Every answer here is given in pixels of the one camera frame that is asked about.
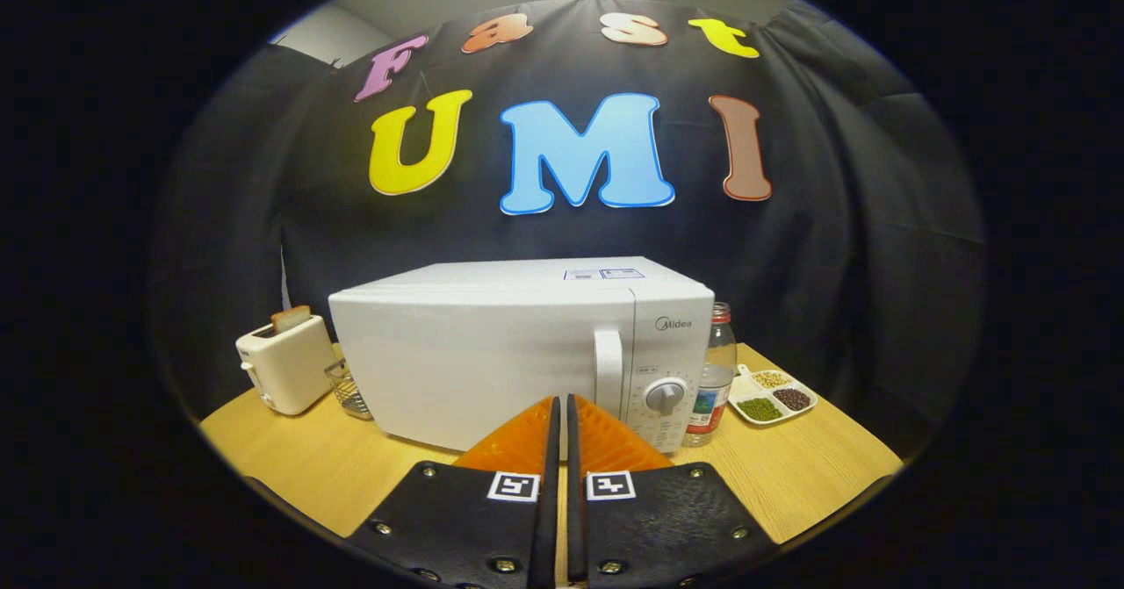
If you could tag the toast slice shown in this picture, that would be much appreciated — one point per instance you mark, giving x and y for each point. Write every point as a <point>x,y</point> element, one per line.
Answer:
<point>290,319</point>

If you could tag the pile of green beans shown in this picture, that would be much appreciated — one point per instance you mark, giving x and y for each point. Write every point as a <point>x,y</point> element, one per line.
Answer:
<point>760,410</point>

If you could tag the clear bottle with red cap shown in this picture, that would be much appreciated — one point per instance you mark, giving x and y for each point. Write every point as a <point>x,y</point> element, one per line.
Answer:
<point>722,369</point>

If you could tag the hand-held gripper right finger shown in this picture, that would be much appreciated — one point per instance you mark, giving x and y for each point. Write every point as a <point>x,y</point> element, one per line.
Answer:
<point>575,519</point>

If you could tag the white divided dish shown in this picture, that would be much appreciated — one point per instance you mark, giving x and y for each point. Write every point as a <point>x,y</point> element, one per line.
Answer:
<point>745,387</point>

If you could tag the black backdrop cloth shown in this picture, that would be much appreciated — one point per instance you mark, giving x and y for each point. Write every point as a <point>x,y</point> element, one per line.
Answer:
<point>834,264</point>

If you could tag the white microwave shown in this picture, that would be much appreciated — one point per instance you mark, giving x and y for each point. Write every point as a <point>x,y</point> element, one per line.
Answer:
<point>483,361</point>

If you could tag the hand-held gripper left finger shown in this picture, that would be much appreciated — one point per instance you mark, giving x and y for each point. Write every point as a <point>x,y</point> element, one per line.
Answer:
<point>546,519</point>

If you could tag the pile of dark beans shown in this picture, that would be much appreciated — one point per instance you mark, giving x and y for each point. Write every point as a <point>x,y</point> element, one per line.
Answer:
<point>792,398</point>

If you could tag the pile of yellow beans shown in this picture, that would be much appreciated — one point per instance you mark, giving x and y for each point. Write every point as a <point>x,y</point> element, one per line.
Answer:
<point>771,379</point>

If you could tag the white toaster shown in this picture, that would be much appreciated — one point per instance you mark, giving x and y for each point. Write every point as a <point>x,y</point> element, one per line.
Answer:
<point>290,369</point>

